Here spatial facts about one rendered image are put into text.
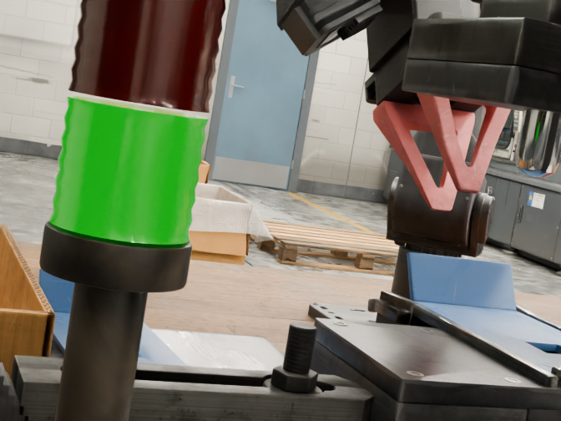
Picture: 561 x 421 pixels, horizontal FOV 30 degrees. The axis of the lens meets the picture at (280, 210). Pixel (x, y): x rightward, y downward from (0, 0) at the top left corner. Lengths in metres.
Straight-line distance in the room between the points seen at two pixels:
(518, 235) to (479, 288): 8.72
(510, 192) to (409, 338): 9.05
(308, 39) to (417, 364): 0.25
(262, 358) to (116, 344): 0.42
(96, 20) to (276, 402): 0.21
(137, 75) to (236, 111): 11.35
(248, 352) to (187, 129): 0.44
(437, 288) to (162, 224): 0.36
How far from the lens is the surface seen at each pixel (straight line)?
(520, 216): 9.35
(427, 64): 0.51
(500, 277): 0.64
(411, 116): 0.68
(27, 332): 0.52
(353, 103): 12.03
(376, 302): 0.62
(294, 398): 0.43
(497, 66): 0.46
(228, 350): 0.70
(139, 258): 0.27
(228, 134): 11.61
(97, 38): 0.27
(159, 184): 0.27
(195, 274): 1.06
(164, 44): 0.27
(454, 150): 0.64
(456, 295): 0.62
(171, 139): 0.27
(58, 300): 0.73
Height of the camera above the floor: 1.09
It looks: 6 degrees down
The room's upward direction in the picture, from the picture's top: 9 degrees clockwise
